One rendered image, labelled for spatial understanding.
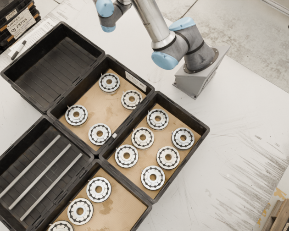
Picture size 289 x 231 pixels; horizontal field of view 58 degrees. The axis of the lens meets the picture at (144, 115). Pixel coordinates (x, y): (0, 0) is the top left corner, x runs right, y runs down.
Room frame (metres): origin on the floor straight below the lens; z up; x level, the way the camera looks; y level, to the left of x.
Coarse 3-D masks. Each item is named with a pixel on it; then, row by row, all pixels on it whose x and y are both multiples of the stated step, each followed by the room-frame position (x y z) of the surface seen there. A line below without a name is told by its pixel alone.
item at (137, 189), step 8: (152, 96) 0.50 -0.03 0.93; (144, 104) 0.46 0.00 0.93; (176, 104) 0.47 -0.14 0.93; (136, 112) 0.42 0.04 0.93; (184, 112) 0.44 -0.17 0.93; (208, 128) 0.38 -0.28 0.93; (104, 152) 0.23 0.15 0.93; (192, 152) 0.26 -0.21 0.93; (104, 160) 0.20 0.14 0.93; (184, 160) 0.23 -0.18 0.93; (112, 168) 0.17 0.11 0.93; (120, 176) 0.14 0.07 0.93; (168, 184) 0.13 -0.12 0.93; (144, 192) 0.09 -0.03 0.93; (160, 192) 0.09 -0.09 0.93; (152, 200) 0.06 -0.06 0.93
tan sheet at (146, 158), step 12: (156, 108) 0.49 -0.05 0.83; (144, 120) 0.42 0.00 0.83; (156, 120) 0.43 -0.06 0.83; (132, 132) 0.36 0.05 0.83; (156, 132) 0.37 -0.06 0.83; (168, 132) 0.37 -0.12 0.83; (192, 132) 0.38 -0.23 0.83; (132, 144) 0.30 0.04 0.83; (156, 144) 0.31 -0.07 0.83; (168, 144) 0.32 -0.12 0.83; (144, 156) 0.25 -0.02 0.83; (168, 156) 0.26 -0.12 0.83; (180, 156) 0.27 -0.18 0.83; (120, 168) 0.19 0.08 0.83; (132, 168) 0.19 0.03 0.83; (144, 168) 0.20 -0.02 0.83; (132, 180) 0.14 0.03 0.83; (156, 192) 0.10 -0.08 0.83
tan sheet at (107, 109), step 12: (108, 72) 0.66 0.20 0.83; (96, 84) 0.59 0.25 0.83; (120, 84) 0.60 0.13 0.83; (84, 96) 0.52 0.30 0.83; (96, 96) 0.52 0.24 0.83; (108, 96) 0.53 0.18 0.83; (120, 96) 0.53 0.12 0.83; (144, 96) 0.55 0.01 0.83; (96, 108) 0.46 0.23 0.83; (108, 108) 0.47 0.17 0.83; (120, 108) 0.47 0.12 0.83; (60, 120) 0.39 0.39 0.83; (96, 120) 0.40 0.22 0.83; (108, 120) 0.41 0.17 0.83; (120, 120) 0.41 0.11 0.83; (84, 132) 0.34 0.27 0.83
